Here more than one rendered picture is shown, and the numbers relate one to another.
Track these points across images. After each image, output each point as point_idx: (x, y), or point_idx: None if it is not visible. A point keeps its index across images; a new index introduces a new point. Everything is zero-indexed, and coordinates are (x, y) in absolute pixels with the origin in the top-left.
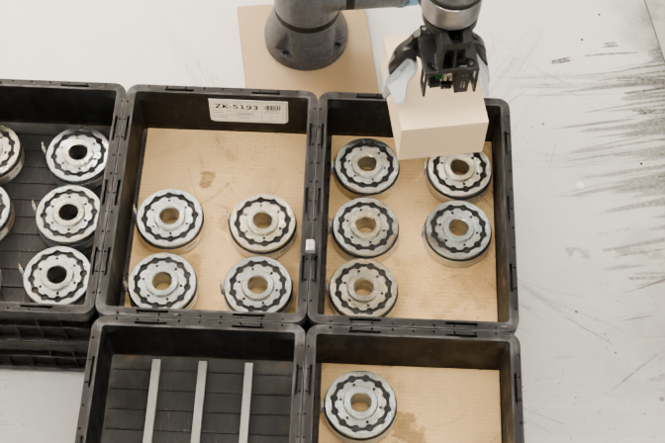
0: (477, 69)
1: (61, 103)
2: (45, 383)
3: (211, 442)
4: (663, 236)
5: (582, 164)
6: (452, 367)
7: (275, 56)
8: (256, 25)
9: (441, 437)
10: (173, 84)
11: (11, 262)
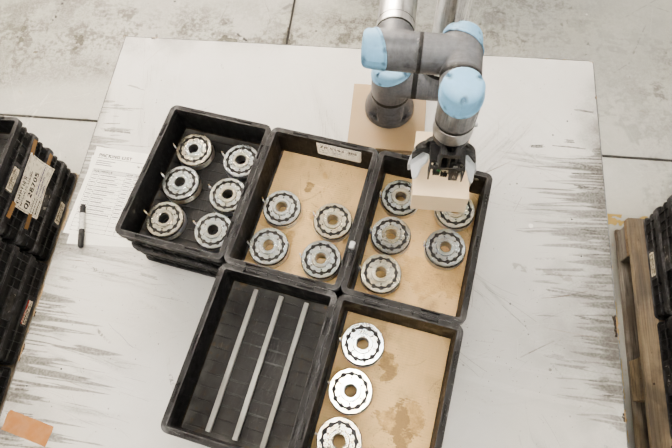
0: (463, 171)
1: (237, 129)
2: (203, 281)
3: (275, 345)
4: (575, 268)
5: (535, 213)
6: (423, 330)
7: (368, 117)
8: (362, 96)
9: (406, 373)
10: (310, 123)
11: (193, 215)
